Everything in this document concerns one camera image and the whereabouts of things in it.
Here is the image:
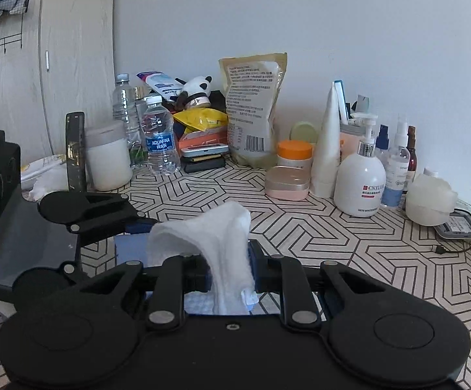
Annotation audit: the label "translucent white bowl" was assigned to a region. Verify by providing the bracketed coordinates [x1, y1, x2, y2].
[405, 167, 457, 226]

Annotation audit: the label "clear spray bottle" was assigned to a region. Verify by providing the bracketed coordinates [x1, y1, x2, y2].
[382, 116, 411, 209]

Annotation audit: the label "pink cup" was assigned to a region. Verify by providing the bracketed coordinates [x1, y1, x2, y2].
[340, 124, 368, 159]

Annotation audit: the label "grey flat device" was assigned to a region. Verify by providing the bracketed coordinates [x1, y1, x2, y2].
[436, 211, 471, 240]

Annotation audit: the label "white cloth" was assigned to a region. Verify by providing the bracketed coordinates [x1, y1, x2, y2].
[146, 201, 261, 316]

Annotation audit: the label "white and blue toothpaste tube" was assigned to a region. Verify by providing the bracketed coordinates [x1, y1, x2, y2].
[333, 80, 349, 122]

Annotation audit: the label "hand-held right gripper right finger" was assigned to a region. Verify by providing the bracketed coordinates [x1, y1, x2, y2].
[248, 240, 370, 330]

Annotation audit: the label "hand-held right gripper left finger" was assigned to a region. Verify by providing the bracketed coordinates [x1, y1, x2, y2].
[75, 254, 214, 332]

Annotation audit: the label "labelled water bottle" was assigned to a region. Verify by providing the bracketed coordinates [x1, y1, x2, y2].
[140, 95, 181, 176]

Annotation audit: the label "white pump bottle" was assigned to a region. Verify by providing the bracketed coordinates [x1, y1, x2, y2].
[334, 114, 387, 217]

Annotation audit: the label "wooden door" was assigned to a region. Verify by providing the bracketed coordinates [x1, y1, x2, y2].
[0, 0, 116, 163]

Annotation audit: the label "blue plastic container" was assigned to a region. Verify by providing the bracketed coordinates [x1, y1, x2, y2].
[114, 231, 337, 321]

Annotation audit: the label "dark box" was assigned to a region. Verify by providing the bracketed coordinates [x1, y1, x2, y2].
[209, 89, 230, 111]

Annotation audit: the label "brown glass bottle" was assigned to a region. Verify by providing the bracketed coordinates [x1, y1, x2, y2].
[402, 126, 417, 193]

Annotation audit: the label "white frosted jar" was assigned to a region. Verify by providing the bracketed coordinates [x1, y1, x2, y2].
[84, 121, 134, 192]

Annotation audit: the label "crumpled white tissue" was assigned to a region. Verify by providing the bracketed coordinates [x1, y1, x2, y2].
[28, 166, 70, 202]

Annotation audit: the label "yellow snack packet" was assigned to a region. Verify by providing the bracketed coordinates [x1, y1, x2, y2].
[172, 108, 229, 134]

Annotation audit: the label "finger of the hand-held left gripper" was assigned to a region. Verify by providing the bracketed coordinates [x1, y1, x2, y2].
[60, 261, 98, 283]
[71, 192, 159, 237]

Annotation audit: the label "panda plush toy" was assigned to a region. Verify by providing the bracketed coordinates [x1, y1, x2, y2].
[176, 75, 214, 110]

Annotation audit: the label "dark blue spray bottle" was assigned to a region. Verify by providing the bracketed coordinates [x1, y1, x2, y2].
[376, 124, 390, 161]

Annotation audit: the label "grey device with cable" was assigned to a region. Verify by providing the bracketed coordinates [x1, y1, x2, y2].
[430, 211, 471, 257]

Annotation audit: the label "pink flat case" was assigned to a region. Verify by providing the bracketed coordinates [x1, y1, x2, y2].
[265, 166, 311, 201]

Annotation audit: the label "clear unlabelled bottle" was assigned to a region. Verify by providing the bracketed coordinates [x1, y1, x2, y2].
[112, 74, 144, 169]

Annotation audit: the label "green round lid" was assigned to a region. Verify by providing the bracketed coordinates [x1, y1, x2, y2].
[290, 121, 318, 144]

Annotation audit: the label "black glossy slab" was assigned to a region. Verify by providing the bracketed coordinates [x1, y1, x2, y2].
[65, 111, 87, 193]

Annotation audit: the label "black wall hooks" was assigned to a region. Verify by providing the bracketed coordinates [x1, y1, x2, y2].
[0, 32, 26, 58]

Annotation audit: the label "orange lid jar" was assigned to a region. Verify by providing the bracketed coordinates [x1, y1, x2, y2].
[277, 140, 314, 171]

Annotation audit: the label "beige stand-up pouch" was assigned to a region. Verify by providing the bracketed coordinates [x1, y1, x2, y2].
[218, 52, 288, 168]

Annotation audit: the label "black flat box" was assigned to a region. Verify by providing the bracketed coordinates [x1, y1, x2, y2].
[181, 154, 227, 174]

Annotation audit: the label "orange box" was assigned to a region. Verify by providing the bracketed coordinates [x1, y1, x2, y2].
[176, 126, 229, 157]

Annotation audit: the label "white red and blue tube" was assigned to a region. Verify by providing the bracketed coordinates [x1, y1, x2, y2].
[136, 72, 184, 99]

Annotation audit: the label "tall white tube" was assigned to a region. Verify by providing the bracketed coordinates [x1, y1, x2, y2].
[312, 82, 342, 199]

